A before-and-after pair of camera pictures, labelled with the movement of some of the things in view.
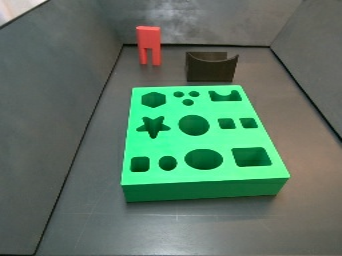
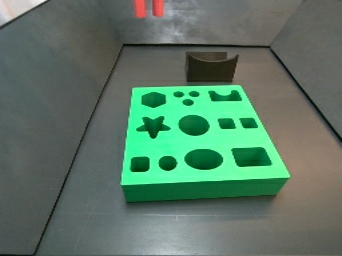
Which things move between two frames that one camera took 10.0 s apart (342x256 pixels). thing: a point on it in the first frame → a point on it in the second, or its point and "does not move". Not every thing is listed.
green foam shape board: (201, 144) does not move
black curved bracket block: (210, 66) does not move
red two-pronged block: (150, 40) → (141, 9)
